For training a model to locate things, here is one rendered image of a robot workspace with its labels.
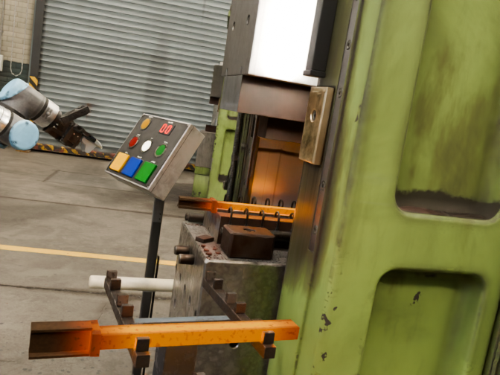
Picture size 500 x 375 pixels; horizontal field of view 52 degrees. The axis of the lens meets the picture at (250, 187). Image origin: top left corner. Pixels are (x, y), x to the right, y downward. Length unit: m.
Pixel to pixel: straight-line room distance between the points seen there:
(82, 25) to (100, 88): 1.07
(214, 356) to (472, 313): 0.62
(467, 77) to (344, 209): 0.40
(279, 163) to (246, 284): 0.52
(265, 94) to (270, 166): 0.36
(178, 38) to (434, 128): 8.36
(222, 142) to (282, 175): 4.57
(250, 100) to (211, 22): 8.11
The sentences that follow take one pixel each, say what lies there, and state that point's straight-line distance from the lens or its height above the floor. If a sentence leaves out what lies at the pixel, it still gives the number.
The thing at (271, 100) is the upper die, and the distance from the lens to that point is 1.35.
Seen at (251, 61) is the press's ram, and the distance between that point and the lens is 1.28.
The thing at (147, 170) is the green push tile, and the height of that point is 1.02.
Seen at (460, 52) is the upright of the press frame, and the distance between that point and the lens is 1.19.
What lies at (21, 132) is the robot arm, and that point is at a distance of 1.64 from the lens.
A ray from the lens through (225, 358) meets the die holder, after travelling 1.35.
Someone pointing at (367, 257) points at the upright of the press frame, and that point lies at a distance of 1.07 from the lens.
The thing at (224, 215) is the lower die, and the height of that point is 0.99.
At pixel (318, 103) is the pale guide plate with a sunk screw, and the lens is 1.14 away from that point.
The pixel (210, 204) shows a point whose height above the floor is 1.01.
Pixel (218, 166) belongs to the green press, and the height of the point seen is 0.54.
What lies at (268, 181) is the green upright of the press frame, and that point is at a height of 1.06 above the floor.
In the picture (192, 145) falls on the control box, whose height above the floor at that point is 1.12.
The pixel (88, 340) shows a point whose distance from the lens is 0.80.
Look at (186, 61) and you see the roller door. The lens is 9.32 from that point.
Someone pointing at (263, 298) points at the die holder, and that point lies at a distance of 1.30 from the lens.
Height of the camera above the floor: 1.28
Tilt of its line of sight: 9 degrees down
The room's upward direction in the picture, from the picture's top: 9 degrees clockwise
